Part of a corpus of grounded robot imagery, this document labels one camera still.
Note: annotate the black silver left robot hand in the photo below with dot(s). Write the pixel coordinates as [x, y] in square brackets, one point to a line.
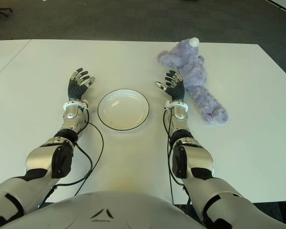
[76, 88]

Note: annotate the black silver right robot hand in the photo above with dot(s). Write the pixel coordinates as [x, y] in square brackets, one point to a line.
[177, 91]

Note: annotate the purple plush bunny doll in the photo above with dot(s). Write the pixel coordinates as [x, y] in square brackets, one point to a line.
[195, 71]

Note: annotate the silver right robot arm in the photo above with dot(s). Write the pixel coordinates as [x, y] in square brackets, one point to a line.
[200, 157]

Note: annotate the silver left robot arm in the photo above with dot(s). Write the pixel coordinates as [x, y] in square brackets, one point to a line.
[38, 157]

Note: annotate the white plate with black rim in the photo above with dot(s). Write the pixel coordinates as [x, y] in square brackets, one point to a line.
[124, 112]

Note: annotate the black office chair base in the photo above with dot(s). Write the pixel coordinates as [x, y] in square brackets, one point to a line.
[4, 10]

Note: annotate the silver robot torso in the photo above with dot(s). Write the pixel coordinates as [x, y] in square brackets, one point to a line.
[105, 205]

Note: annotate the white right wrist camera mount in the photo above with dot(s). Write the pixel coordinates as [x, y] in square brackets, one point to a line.
[177, 104]

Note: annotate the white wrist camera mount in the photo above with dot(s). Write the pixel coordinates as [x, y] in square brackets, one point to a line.
[177, 104]
[74, 104]

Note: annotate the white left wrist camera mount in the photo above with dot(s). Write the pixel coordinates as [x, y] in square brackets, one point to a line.
[74, 104]

